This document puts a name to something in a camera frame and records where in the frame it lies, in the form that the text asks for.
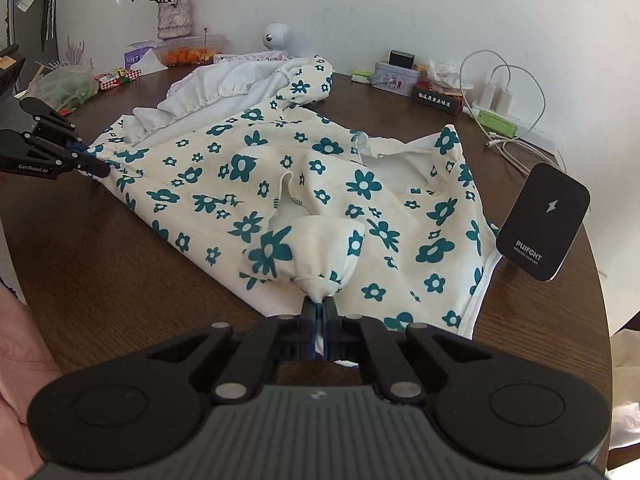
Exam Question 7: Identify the pink clothing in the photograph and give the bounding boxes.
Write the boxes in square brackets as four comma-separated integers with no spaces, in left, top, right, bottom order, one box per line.
[0,285,63,426]

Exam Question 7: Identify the clear box of orange fruit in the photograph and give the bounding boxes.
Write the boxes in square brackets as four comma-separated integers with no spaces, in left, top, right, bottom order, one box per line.
[155,32,228,67]

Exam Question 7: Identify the green rectangular box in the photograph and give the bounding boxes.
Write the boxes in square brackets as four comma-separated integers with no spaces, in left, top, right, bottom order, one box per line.
[475,109,518,138]

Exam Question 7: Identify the purple tissue pack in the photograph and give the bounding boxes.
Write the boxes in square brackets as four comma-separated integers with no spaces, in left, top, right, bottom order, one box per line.
[122,40,168,72]

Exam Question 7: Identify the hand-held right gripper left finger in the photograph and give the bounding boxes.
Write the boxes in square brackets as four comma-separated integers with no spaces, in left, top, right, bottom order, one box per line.
[145,296,321,406]

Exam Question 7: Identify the white power strip with chargers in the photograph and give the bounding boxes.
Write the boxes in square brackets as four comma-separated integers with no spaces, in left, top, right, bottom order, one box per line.
[482,62,568,177]

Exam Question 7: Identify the white plastic bag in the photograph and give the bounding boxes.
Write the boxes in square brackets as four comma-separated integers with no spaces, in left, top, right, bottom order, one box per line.
[609,327,640,441]

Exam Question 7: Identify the crumpled white tissue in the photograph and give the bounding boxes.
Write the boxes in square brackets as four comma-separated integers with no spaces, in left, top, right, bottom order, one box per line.
[427,58,468,92]

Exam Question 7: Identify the dark label box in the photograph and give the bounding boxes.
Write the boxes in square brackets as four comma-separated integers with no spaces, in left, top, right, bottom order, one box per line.
[411,82,468,108]

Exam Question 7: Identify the plastic bag with green contents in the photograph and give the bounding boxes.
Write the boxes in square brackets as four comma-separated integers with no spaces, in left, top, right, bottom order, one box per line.
[24,62,100,113]

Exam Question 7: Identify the dark wall panel with papers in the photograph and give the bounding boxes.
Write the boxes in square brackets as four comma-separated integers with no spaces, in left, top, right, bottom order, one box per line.
[5,0,60,60]

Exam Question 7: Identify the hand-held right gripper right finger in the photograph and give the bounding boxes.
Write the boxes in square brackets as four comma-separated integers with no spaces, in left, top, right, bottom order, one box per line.
[322,296,495,406]

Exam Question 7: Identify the black wireless charger stand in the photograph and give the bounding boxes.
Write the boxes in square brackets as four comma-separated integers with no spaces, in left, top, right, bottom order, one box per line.
[495,162,591,283]

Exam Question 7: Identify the white round camera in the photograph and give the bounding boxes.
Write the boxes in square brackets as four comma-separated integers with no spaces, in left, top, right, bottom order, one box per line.
[260,22,290,58]

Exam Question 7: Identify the red checkered snack packet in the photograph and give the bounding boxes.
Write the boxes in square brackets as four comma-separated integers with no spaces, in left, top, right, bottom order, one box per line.
[94,66,143,91]

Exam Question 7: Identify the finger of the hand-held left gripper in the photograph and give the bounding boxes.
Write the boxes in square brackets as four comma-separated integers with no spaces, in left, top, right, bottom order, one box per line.
[19,96,85,147]
[30,136,112,179]

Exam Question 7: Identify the white cable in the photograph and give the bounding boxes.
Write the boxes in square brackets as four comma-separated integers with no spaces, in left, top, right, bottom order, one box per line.
[457,49,513,118]

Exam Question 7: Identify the pink floral garment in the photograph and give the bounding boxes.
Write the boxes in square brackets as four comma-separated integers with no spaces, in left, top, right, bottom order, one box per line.
[212,51,290,65]

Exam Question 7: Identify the cream teal floral garment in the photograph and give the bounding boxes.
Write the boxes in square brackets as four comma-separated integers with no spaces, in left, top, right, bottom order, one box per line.
[87,56,503,342]

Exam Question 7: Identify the grey tin box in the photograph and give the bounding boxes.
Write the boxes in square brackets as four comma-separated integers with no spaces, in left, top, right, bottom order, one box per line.
[372,61,421,92]

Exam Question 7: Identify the knitted cover vase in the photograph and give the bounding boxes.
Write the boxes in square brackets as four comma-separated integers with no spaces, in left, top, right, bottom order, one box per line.
[157,0,193,41]

